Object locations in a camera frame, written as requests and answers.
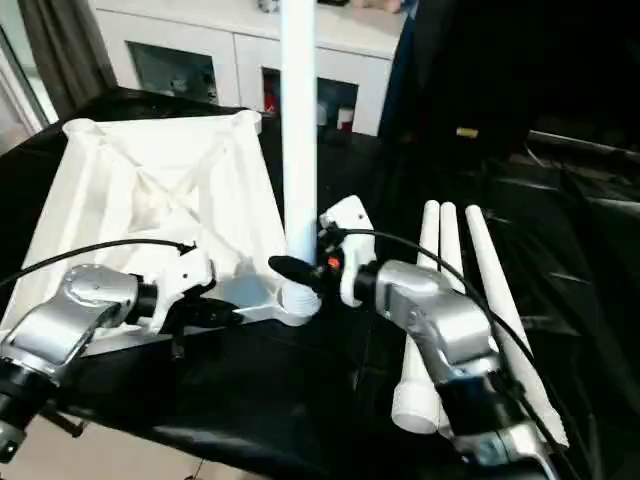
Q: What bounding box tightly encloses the white plastic table leg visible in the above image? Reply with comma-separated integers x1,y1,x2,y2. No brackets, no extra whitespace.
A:
464,204,571,449
437,200,466,431
278,0,321,316
391,199,441,435

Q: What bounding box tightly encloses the white plastic table top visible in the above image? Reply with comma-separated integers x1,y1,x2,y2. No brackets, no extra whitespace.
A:
0,109,322,359

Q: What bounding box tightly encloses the black glossy mat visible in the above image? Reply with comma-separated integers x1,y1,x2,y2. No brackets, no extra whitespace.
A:
0,87,640,480

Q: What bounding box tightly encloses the black metal table leg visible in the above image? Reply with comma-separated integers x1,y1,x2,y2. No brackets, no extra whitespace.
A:
37,404,86,439

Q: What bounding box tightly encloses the red packet in cabinet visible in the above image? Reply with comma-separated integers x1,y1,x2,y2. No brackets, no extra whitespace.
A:
263,74,280,117

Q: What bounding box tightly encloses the white cabinet with glass doors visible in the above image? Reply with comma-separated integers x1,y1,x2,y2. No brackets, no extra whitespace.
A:
92,0,406,136

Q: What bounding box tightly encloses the black backdrop cloth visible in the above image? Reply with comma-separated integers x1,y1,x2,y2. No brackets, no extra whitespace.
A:
377,0,640,151

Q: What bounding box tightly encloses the black long pole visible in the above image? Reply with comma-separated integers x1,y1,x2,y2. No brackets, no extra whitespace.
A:
527,129,640,164

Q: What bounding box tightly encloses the grey brown curtain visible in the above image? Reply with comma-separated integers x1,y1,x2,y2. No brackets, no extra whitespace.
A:
17,0,119,109

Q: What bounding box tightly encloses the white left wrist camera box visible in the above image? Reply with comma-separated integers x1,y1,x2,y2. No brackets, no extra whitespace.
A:
149,242,217,334

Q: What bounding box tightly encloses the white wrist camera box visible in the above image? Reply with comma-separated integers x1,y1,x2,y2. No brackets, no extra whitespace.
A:
149,242,217,334
318,195,376,306

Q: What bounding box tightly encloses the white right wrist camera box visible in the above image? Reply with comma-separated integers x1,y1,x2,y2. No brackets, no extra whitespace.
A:
318,195,376,306

